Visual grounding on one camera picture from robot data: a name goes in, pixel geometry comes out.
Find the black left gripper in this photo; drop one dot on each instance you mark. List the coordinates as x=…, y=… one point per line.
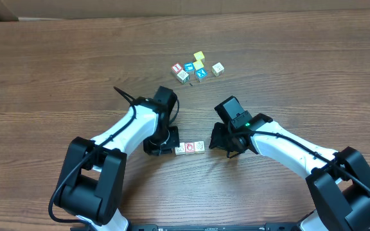
x=171, y=139

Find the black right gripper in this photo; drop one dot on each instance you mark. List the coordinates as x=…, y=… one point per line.
x=219, y=138

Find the plain wooden block green side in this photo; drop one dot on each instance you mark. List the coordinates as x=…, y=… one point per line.
x=180, y=150

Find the red O wooden block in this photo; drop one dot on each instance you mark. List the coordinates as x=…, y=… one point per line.
x=189, y=147

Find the yellow framed wooden block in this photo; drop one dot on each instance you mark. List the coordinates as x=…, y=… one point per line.
x=199, y=147

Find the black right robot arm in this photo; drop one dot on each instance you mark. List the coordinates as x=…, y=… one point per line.
x=338, y=181

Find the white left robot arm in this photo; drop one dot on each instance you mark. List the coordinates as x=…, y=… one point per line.
x=89, y=188

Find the green C wooden block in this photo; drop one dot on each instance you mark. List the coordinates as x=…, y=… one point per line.
x=182, y=76

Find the red I wooden block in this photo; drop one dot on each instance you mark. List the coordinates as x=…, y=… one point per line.
x=176, y=68

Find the blue X wooden block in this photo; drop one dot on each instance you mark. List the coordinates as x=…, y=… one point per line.
x=200, y=74

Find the blue L wooden block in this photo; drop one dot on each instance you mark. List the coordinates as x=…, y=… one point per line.
x=189, y=68

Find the plain wooden block red print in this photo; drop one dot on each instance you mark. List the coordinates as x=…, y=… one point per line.
x=218, y=69

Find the yellow top middle block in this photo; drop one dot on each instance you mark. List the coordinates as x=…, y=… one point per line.
x=198, y=65

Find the yellow top far block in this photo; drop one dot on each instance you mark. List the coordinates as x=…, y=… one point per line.
x=199, y=56

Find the brown cardboard backdrop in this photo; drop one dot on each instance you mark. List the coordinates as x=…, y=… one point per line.
x=12, y=10

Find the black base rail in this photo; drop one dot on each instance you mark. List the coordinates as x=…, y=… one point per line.
x=265, y=227

